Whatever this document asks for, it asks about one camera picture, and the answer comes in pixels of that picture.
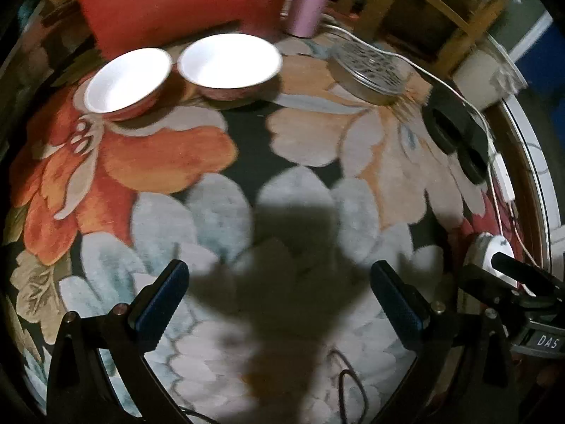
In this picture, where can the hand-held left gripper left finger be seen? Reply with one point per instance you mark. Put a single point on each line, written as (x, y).
(161, 309)

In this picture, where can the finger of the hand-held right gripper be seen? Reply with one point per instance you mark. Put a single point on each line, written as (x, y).
(521, 271)
(483, 285)

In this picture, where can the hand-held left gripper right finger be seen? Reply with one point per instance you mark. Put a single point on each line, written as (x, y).
(397, 309)

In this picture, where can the small red patterned bowl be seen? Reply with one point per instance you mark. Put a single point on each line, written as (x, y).
(128, 79)

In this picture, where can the large red patterned bowl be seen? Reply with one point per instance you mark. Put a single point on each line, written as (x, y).
(229, 62)

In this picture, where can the white power adapter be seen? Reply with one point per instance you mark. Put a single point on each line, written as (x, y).
(503, 176)

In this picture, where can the white container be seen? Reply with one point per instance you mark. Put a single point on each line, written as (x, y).
(481, 75)

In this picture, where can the blue box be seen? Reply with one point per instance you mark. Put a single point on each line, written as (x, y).
(543, 66)

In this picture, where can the round perforated metal tray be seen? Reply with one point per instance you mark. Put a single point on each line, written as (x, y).
(366, 75)

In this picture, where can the wooden chair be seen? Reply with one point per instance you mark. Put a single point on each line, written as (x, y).
(454, 44)

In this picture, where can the red box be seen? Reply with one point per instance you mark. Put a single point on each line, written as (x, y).
(176, 0)

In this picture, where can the pink bottle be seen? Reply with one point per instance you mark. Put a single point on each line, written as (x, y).
(309, 4)

